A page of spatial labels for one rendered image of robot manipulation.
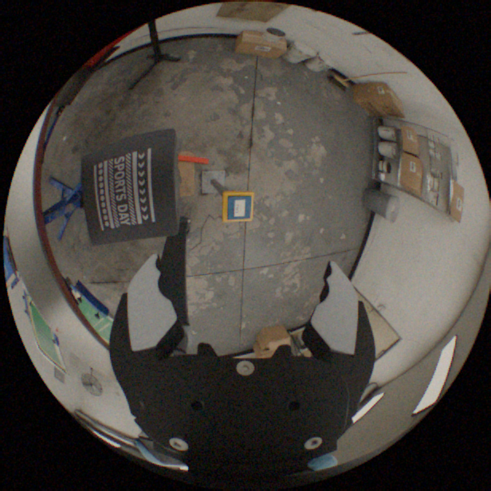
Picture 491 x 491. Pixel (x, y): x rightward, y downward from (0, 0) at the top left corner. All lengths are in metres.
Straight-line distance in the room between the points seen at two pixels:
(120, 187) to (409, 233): 3.42
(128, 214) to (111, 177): 0.18
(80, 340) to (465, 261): 3.33
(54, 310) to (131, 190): 0.61
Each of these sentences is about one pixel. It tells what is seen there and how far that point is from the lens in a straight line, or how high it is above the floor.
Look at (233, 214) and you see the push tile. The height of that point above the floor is 0.97.
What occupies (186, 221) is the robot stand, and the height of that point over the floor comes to 0.02.
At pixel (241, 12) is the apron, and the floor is 0.68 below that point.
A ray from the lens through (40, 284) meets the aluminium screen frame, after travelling 0.15.
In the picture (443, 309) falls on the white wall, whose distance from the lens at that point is 3.37.
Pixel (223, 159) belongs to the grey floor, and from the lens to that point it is 1.62.
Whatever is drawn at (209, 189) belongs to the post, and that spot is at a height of 0.01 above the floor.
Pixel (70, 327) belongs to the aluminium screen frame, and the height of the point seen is 1.54.
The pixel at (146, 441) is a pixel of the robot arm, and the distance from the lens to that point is 0.57.
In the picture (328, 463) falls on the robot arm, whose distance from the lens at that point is 0.27.
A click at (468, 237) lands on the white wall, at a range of 3.17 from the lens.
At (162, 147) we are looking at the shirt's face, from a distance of 0.66.
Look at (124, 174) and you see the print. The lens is 0.71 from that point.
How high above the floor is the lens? 1.59
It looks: 55 degrees down
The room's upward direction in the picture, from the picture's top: 147 degrees clockwise
